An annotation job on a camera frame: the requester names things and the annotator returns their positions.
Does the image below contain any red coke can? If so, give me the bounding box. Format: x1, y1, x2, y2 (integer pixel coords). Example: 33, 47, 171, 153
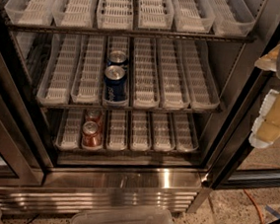
85, 109, 104, 129
82, 121, 102, 149

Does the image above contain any middle shelf tray six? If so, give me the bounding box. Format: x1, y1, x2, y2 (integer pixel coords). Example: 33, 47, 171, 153
181, 40, 220, 111

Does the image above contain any shelf tray six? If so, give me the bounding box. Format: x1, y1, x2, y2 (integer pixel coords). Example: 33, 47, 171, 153
209, 0, 255, 37
173, 112, 198, 152
181, 40, 220, 111

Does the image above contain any top shelf tray six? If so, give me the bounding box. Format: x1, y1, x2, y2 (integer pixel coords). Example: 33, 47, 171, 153
209, 0, 255, 37

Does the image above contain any fridge door right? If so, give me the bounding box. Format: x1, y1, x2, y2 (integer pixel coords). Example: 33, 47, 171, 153
201, 0, 280, 196

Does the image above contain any fridge door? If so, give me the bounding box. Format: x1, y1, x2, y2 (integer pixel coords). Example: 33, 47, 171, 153
0, 52, 45, 187
201, 0, 280, 196

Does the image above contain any middle shelf tray five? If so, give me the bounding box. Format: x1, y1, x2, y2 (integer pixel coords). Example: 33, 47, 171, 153
157, 38, 189, 110

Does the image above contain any shelf tray five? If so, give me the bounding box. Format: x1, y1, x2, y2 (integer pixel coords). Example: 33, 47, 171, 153
152, 112, 175, 152
157, 38, 189, 110
172, 0, 216, 34

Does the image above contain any bottom shelf tray six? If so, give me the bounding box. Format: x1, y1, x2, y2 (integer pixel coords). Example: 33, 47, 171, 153
173, 112, 198, 152

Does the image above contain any top shelf tray five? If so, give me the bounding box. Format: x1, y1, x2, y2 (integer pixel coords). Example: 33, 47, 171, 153
172, 0, 216, 34

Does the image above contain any bottom shelf tray five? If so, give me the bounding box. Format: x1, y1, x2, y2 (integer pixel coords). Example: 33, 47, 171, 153
152, 112, 175, 152

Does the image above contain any middle shelf tray four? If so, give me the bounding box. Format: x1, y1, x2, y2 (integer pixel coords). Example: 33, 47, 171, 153
133, 37, 160, 109

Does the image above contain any shelf tray four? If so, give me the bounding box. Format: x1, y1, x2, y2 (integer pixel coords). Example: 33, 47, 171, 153
138, 0, 175, 31
130, 111, 151, 151
133, 37, 160, 109

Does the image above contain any bottom shelf tray four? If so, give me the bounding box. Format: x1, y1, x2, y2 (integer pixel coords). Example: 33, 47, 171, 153
130, 111, 151, 151

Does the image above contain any top shelf tray four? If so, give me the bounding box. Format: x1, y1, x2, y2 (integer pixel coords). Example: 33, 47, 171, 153
138, 0, 175, 31

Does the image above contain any front blue pepsi can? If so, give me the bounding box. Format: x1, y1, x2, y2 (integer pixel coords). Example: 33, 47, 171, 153
104, 65, 127, 102

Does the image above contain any blue pepsi can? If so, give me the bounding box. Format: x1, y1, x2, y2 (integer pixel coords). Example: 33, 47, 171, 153
107, 50, 129, 70
104, 65, 127, 102

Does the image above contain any rear blue pepsi can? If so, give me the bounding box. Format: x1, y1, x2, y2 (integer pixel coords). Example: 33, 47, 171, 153
107, 50, 129, 70

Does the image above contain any bottom shelf tray three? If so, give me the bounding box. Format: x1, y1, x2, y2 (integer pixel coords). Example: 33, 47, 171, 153
106, 110, 128, 151

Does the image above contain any shelf tray three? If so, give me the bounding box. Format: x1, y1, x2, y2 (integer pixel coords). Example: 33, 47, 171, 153
96, 0, 134, 31
103, 36, 130, 107
106, 110, 128, 151

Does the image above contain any middle shelf tray three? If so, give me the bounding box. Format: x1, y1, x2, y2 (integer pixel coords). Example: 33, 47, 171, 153
103, 36, 130, 107

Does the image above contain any top shelf tray three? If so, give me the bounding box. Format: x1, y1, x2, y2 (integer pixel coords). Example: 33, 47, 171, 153
96, 0, 134, 31

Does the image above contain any bottom shelf tray two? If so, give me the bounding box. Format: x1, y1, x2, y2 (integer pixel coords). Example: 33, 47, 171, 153
81, 109, 104, 150

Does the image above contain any shelf tray two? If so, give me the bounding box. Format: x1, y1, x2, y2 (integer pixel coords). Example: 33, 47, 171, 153
70, 35, 105, 104
51, 0, 98, 28
81, 109, 104, 150

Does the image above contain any middle shelf tray two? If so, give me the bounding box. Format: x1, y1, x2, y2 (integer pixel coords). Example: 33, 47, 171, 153
70, 35, 105, 104

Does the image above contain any bottom shelf tray one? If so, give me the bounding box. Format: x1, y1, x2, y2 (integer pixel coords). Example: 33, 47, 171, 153
55, 109, 84, 151

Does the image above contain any shelf tray one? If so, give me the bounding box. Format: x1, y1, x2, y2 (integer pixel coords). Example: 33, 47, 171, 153
55, 109, 84, 151
36, 34, 81, 105
5, 0, 55, 26

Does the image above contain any top shelf tray two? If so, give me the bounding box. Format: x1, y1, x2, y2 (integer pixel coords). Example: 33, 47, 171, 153
51, 0, 98, 28

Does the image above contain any middle shelf tray one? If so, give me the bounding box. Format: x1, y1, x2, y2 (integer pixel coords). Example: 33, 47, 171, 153
36, 34, 81, 105

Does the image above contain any stainless steel fridge base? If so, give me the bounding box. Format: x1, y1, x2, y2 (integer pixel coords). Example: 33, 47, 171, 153
0, 168, 211, 215

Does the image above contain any top shelf tray one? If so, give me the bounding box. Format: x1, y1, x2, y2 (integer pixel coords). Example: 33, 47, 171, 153
5, 0, 55, 26

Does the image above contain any fridge door left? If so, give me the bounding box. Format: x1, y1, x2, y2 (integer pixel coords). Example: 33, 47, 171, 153
0, 52, 45, 187

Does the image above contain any orange cable on floor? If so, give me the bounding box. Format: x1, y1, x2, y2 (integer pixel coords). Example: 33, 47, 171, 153
240, 188, 278, 224

